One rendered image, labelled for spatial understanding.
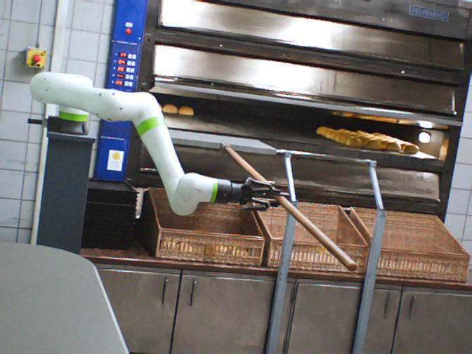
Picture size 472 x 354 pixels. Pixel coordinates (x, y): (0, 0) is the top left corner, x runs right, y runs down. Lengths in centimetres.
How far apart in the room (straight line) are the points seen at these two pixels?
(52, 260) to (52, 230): 378
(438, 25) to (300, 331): 193
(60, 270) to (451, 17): 529
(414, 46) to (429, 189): 85
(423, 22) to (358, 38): 41
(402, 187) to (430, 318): 82
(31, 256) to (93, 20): 465
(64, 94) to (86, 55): 116
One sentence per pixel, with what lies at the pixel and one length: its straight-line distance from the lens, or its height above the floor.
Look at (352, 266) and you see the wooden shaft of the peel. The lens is 276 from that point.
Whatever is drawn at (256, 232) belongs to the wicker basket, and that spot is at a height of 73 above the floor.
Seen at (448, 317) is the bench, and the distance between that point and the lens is 510.
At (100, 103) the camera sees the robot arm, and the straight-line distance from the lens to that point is 350.
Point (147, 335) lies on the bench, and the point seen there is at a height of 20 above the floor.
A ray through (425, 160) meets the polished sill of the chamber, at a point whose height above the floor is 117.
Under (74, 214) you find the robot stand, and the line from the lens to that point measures 394.
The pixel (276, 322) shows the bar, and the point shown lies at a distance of 466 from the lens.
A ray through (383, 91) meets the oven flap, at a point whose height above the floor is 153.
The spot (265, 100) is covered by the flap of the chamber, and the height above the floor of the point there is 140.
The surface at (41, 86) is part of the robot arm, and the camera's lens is 378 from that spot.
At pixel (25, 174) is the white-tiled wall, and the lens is 487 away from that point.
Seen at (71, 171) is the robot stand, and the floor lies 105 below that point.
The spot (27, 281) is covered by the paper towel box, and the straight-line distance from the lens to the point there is 16.
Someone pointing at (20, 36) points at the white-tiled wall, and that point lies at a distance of 480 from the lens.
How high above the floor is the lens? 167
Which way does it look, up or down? 8 degrees down
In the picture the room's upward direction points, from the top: 8 degrees clockwise
